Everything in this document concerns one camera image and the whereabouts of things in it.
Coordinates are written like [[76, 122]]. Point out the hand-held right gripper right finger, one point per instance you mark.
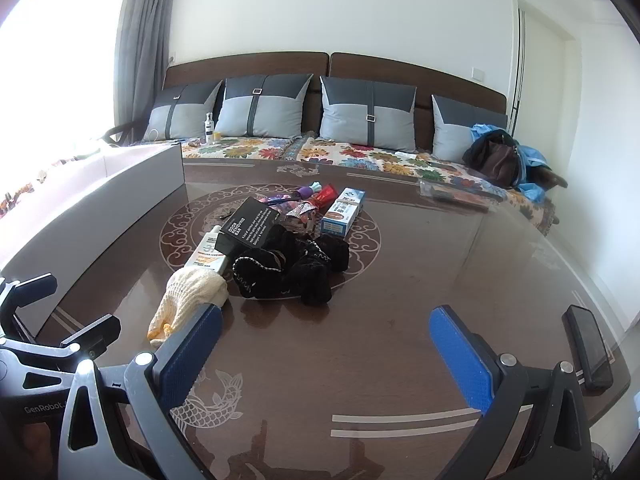
[[462, 360]]

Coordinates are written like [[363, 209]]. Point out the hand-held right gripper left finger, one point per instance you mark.
[[192, 350]]

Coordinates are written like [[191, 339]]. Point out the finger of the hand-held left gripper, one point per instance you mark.
[[35, 284], [97, 332]]

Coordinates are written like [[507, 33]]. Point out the cream knit glove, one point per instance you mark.
[[185, 295]]

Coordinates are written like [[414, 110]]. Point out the large white cardboard box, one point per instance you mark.
[[100, 195]]

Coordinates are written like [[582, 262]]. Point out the black plastic object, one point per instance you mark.
[[300, 267]]

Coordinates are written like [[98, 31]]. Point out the black printed carton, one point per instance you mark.
[[250, 225]]

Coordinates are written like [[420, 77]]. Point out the rhinestone bow hair clip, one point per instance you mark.
[[301, 215]]

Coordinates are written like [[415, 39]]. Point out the blue and white carton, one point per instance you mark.
[[342, 212]]

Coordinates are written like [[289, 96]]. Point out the purple plastic toy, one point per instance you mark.
[[305, 191]]

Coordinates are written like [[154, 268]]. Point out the red foil packet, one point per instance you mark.
[[330, 195]]

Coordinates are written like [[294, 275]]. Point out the brown patterned glass desktop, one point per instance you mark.
[[350, 360]]

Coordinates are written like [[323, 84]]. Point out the black smartphone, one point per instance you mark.
[[590, 350]]

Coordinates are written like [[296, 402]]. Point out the clear plastic packet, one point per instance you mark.
[[455, 195]]

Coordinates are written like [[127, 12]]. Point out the dark wooden chair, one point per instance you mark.
[[117, 132]]

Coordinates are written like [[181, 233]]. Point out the dark brown cloth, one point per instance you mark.
[[550, 177]]

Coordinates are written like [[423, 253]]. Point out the dark brown handbag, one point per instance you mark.
[[495, 157]]

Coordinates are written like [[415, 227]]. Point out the dark bag with blue clothes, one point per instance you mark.
[[532, 157]]

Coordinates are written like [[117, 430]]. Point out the small clear spray bottle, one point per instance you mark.
[[209, 127]]

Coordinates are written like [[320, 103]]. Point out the floral sofa blanket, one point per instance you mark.
[[360, 155]]

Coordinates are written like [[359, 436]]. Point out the white door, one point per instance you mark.
[[547, 110]]

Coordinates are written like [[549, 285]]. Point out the grey curtain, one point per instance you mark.
[[145, 35]]

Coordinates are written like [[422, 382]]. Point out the grey cushions row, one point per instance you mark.
[[400, 67]]

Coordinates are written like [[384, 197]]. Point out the white wall switch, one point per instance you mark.
[[479, 74]]

